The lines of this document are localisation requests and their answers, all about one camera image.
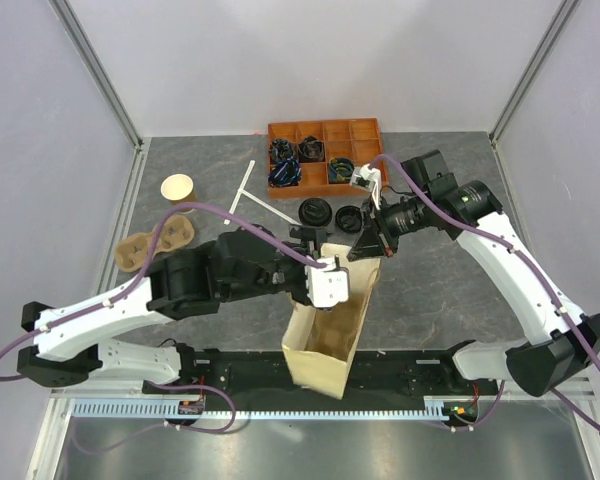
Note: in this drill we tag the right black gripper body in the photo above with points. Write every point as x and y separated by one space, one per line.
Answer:
379 215

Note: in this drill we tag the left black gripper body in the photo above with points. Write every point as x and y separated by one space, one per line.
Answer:
311 238

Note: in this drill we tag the black cup lid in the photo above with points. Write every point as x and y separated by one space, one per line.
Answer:
348 219
315 212

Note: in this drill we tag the white straw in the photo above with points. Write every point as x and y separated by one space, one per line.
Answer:
270 208
241 187

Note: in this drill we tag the kraft paper bag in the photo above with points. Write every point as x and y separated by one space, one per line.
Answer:
319 346

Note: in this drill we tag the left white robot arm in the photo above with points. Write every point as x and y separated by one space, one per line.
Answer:
81 342

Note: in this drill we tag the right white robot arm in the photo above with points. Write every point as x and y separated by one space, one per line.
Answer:
559 339

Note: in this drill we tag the blue striped item in tray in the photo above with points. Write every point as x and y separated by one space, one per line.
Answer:
286 173

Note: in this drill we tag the blue yellow item in tray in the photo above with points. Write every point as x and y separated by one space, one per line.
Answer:
340 170

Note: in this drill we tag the orange compartment tray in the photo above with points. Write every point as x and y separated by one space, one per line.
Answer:
358 139

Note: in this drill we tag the dark item in tray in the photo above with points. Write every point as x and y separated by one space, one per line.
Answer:
281 149

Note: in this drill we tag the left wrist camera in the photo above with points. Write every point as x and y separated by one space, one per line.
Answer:
327 286

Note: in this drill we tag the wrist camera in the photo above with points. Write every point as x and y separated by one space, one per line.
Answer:
327 286
369 179

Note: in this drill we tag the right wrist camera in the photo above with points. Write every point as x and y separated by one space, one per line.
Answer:
369 179

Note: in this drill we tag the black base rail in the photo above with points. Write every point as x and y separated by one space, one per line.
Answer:
413 373

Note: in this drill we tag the grey cable duct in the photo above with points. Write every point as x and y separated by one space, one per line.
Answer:
174 409

